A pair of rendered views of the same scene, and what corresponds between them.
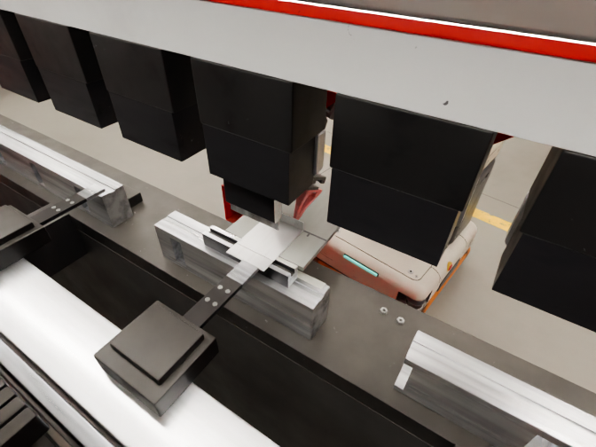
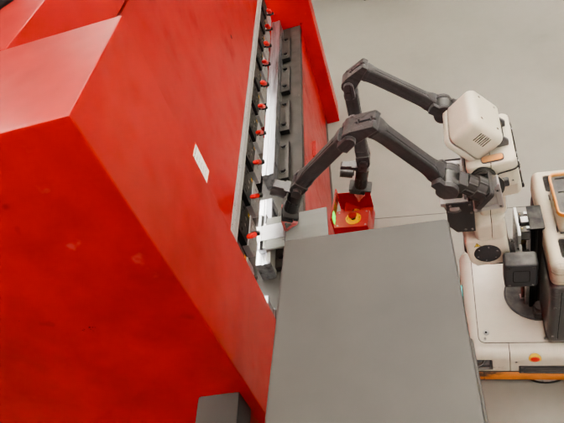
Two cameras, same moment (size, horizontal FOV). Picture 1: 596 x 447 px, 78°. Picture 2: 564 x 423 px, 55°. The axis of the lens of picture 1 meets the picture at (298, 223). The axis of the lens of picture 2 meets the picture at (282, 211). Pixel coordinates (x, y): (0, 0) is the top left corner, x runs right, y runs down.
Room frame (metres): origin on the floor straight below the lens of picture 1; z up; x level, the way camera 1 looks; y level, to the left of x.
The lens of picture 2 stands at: (0.13, -1.57, 2.55)
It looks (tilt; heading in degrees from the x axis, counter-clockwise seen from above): 41 degrees down; 74
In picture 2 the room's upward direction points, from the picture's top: 22 degrees counter-clockwise
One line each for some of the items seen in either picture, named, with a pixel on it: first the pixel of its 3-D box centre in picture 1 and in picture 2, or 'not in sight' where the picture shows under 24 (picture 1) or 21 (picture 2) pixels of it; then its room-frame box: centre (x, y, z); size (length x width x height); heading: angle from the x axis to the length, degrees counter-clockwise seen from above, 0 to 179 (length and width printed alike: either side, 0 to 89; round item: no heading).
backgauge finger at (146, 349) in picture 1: (197, 313); not in sight; (0.33, 0.15, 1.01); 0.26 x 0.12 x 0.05; 148
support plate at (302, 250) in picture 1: (300, 213); (296, 228); (0.60, 0.00, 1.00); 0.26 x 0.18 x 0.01; 148
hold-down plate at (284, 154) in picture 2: (98, 183); (284, 161); (0.84, 0.56, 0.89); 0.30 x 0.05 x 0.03; 58
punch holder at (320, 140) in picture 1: (262, 123); (242, 194); (0.46, 0.05, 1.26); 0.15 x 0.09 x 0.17; 58
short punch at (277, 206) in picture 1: (252, 196); not in sight; (0.47, 0.07, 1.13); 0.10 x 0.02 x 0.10; 58
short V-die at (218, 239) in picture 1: (247, 254); (263, 233); (0.49, 0.09, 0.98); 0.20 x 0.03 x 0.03; 58
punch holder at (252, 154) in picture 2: (160, 91); (245, 161); (0.57, 0.22, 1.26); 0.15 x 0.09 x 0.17; 58
